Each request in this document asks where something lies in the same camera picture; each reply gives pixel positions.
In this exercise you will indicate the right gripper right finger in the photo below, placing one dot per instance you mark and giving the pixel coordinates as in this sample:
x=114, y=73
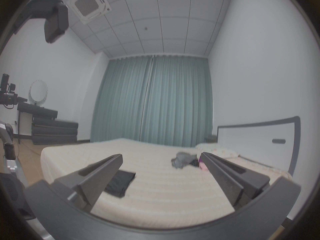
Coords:
x=232, y=181

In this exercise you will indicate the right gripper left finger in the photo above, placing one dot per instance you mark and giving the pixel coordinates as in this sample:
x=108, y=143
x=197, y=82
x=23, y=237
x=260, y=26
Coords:
x=92, y=181

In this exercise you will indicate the black T-shirt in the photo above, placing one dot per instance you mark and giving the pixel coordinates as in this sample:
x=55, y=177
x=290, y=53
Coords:
x=120, y=184

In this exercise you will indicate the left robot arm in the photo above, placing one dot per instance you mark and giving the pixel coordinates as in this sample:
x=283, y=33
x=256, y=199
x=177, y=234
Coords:
x=7, y=94

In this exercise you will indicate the bed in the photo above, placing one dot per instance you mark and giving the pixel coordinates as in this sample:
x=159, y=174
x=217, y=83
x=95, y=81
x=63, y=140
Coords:
x=162, y=184

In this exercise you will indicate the pink garment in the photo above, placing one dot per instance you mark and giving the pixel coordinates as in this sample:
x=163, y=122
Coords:
x=204, y=167

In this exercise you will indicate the white printed pillow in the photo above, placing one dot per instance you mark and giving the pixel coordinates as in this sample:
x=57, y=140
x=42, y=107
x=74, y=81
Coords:
x=217, y=150

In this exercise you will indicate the purple garment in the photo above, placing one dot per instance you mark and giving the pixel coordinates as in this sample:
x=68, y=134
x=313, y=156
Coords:
x=201, y=159

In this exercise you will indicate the black shiny garment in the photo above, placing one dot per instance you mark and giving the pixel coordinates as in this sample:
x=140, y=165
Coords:
x=193, y=162

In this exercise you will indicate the grey bedside table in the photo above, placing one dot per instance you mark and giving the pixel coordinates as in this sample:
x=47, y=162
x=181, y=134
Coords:
x=211, y=139

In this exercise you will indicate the grey garment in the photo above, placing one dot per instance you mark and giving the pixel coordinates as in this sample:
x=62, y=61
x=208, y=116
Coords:
x=181, y=160

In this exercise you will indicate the blue-green curtain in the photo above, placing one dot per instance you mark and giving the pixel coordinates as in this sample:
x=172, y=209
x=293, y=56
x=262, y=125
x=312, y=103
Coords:
x=180, y=96
x=120, y=96

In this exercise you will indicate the black table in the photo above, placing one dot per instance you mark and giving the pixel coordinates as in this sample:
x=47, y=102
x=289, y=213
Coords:
x=37, y=110

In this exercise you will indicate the round white mirror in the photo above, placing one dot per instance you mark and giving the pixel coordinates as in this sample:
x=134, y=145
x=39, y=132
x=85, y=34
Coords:
x=38, y=92

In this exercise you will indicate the white ceiling air conditioner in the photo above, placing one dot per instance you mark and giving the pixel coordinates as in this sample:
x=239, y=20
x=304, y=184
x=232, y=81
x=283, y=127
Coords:
x=88, y=2

